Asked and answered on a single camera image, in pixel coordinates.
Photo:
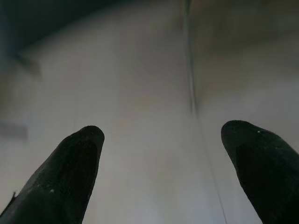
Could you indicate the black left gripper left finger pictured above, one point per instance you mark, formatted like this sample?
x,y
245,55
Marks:
x,y
58,182

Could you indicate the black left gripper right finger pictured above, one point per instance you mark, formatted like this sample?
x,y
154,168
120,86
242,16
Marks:
x,y
268,177

